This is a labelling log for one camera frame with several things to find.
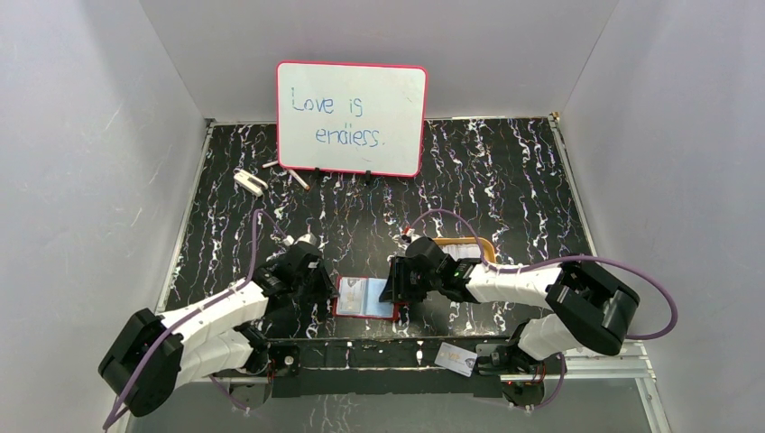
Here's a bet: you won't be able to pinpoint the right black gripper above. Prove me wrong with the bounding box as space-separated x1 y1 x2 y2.
378 256 441 303

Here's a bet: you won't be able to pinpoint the red leather card holder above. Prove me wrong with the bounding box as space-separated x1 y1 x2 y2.
332 276 400 321

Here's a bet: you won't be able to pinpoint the tan oval card tray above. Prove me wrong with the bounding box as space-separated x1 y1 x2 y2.
433 237 496 263

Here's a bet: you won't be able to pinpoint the white VIP credit card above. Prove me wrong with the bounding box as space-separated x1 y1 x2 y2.
336 277 368 316

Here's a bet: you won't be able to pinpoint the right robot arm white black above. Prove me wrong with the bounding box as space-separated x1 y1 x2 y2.
379 237 640 373

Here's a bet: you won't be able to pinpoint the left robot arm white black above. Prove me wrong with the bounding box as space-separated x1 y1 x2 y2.
97 236 335 417

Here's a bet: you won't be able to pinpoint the cards in tray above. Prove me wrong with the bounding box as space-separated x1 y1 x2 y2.
442 244 484 260

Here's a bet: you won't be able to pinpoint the white marker pen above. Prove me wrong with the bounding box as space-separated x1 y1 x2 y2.
287 169 310 190

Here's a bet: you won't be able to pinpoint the white board eraser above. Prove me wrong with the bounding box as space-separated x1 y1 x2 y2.
234 169 268 198

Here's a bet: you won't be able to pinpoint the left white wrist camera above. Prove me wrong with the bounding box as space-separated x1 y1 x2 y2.
282 233 317 247

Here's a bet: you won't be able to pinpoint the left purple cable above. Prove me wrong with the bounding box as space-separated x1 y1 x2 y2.
102 208 291 431

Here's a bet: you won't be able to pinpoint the white board with red frame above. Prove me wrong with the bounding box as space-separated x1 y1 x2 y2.
276 60 429 178

